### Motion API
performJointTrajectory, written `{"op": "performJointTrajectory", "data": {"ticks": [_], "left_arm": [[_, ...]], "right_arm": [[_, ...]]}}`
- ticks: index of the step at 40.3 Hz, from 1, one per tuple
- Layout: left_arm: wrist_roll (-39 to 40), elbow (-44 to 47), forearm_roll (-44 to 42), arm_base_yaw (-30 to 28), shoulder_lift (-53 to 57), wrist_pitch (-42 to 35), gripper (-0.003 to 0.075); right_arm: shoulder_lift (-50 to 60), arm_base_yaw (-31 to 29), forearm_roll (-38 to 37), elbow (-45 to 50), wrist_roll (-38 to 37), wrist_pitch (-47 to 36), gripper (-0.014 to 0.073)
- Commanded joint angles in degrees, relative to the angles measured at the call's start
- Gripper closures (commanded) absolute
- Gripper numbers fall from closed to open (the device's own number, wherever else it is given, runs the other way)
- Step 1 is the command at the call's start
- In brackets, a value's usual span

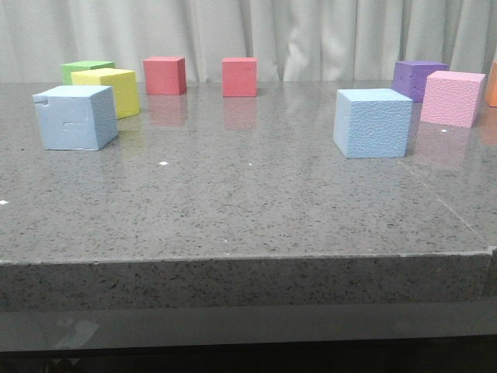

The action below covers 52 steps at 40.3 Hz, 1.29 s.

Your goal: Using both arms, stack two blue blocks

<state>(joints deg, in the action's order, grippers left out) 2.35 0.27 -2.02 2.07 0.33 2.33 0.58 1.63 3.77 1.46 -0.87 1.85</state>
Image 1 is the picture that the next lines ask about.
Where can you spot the light blue textured foam cube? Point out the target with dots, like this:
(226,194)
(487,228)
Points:
(372,123)

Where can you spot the light blue notched foam cube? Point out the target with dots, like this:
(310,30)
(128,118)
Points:
(76,117)

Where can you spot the red foam cube right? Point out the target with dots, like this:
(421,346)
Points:
(239,77)

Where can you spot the red foam cube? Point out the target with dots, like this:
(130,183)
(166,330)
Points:
(239,77)
(165,75)

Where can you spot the red foam cube left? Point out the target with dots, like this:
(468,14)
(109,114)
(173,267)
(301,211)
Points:
(165,75)

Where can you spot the white pleated curtain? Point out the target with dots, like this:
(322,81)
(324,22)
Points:
(291,40)

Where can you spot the yellow foam cube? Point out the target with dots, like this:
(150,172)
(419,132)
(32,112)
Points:
(123,82)

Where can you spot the purple foam cube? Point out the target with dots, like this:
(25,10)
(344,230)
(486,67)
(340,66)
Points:
(410,77)

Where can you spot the green foam cube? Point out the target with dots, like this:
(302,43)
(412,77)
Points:
(68,68)

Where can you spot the pink foam cube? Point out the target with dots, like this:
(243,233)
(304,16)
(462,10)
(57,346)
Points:
(452,98)

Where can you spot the orange foam cube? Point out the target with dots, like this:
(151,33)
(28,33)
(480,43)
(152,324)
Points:
(491,88)

